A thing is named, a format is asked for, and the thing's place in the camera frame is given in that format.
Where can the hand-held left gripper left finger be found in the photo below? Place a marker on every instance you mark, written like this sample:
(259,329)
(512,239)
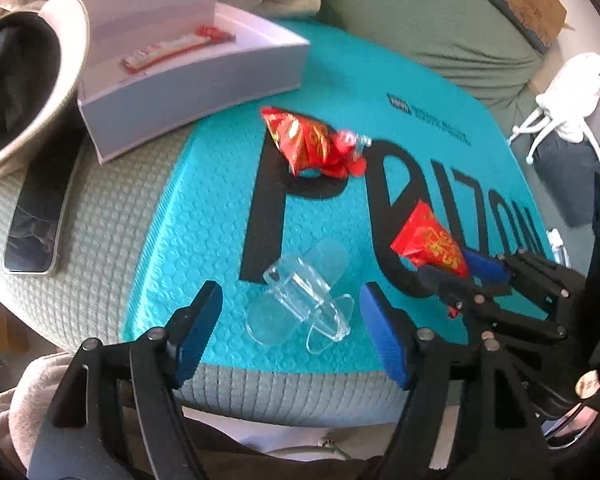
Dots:
(197,335)

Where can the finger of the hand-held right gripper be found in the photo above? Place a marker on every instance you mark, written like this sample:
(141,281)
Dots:
(445,285)
(482,265)

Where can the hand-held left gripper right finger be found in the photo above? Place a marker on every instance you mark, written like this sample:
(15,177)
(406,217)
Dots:
(385,340)

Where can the red gold snack packet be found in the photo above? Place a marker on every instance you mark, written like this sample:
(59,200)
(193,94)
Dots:
(425,240)
(300,140)

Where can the clear plastic holder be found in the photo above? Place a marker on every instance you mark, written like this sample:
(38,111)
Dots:
(300,285)

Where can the small red candy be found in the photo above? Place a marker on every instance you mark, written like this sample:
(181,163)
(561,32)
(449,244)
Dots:
(349,157)

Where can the white gift box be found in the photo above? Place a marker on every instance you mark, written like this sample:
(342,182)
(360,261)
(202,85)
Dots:
(190,105)

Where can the red and white snack packet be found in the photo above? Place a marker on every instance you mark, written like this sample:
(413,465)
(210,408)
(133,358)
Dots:
(170,49)

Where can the dark grey bag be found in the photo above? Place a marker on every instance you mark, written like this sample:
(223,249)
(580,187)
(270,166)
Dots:
(565,180)

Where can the teal bubble mat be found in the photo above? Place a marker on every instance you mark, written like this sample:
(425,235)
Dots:
(205,200)

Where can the beige fleece garment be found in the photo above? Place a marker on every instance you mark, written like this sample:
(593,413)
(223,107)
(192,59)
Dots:
(25,400)

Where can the black smartphone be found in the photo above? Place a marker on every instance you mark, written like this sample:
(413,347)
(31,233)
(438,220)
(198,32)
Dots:
(35,220)

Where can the green quilted sofa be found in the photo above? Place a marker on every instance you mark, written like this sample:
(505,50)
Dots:
(405,25)

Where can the printed cardboard box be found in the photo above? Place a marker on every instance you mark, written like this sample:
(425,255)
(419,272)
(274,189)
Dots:
(525,0)

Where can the black cloth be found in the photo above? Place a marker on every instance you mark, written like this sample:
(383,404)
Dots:
(2,55)

